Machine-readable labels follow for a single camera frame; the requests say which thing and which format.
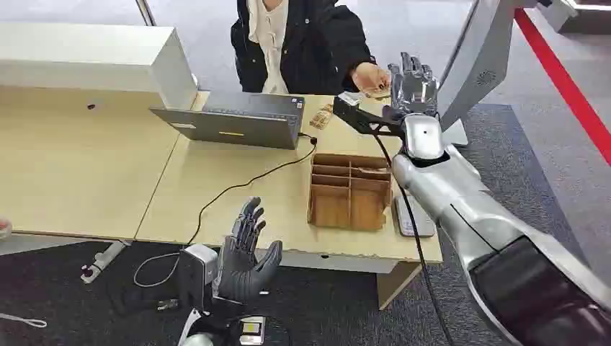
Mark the red floor tape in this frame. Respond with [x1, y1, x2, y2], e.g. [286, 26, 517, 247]
[513, 6, 611, 166]

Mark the wooden desk support panel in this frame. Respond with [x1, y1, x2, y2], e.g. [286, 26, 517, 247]
[377, 259, 424, 311]

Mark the wooden card box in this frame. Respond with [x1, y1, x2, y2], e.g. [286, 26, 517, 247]
[308, 152, 393, 233]

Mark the grey phone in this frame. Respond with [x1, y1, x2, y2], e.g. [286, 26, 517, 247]
[393, 195, 436, 239]

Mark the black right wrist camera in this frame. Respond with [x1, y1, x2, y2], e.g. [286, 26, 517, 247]
[332, 92, 406, 139]

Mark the grey pole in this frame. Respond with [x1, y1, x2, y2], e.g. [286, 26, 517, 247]
[135, 0, 157, 27]

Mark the grey platform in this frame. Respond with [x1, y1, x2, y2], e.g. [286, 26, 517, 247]
[539, 0, 611, 35]

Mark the white cabinet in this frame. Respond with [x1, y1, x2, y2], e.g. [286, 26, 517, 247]
[0, 21, 199, 111]

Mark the black laptop cable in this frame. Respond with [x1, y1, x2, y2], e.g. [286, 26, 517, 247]
[133, 133, 318, 288]

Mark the silver monitor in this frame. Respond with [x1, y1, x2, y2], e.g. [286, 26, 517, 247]
[437, 0, 540, 146]

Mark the dark grey floor rug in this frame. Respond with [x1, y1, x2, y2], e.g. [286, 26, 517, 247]
[0, 102, 593, 346]

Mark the person's hand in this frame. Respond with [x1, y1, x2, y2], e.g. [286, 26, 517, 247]
[350, 62, 393, 97]

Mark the white desk leg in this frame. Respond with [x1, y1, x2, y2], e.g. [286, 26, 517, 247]
[80, 240, 132, 285]

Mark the person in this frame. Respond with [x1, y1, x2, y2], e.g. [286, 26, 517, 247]
[230, 0, 378, 95]

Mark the grey laptop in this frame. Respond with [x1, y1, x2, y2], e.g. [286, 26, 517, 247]
[150, 90, 306, 151]

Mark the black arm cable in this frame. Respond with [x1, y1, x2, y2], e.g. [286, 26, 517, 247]
[372, 133, 455, 346]

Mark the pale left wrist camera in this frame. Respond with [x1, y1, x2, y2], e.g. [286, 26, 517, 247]
[238, 316, 267, 346]

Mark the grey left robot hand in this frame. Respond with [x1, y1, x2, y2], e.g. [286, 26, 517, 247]
[212, 196, 283, 303]

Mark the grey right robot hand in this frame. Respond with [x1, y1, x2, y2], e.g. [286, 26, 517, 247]
[383, 51, 439, 120]

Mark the white cord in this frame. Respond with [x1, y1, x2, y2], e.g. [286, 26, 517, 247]
[0, 312, 48, 329]

